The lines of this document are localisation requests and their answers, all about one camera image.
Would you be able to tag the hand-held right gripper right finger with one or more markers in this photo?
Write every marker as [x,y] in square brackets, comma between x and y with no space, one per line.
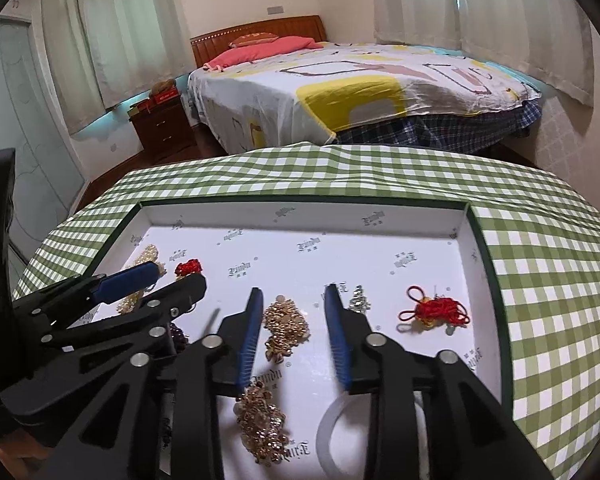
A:
[337,340]

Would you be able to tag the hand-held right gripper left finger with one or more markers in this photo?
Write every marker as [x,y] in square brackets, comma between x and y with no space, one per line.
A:
[247,340]

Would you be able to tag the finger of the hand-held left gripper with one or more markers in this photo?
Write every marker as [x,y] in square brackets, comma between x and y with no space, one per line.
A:
[130,276]
[185,292]

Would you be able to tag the gold pendant with red tassel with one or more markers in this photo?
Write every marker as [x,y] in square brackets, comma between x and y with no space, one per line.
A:
[187,266]
[432,310]

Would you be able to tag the gold cluster earring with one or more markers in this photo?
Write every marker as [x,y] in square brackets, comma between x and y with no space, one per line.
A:
[260,420]
[285,330]

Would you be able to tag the small silver rhinestone brooch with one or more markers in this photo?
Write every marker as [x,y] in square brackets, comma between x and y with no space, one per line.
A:
[360,302]

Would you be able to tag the dark green cardboard tray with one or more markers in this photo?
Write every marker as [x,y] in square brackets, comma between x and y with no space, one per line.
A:
[305,260]

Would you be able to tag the white bangle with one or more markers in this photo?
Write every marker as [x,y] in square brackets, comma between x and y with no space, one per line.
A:
[324,427]

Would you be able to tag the pale glass wardrobe door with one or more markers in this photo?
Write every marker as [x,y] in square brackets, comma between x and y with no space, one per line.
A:
[35,135]

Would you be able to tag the dark wooden nightstand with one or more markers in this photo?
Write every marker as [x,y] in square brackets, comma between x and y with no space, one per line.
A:
[162,130]

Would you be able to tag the white curtain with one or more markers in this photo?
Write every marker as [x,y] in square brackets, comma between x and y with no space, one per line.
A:
[70,60]
[135,30]
[415,5]
[525,30]

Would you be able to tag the red box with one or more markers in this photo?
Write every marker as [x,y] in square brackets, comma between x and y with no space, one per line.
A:
[162,98]

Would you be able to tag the brown object on nightstand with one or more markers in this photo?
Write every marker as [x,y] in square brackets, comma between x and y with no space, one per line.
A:
[162,87]

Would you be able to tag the green checked tablecloth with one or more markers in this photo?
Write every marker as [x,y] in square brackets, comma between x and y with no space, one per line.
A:
[555,285]

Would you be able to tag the blue plaid bed skirt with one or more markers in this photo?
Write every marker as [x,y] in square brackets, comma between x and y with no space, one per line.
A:
[430,130]

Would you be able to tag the patterned white bedsheet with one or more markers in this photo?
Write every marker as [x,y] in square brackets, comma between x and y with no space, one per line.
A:
[330,90]

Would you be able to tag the pink pillow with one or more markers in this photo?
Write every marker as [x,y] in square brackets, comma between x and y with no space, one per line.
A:
[260,50]

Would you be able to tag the orange pillow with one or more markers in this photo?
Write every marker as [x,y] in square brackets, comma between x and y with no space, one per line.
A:
[254,40]

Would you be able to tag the wooden headboard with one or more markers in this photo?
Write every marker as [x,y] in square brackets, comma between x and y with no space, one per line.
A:
[260,27]

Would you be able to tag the wall switch plate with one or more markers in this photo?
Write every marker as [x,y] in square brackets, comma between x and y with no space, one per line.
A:
[275,9]

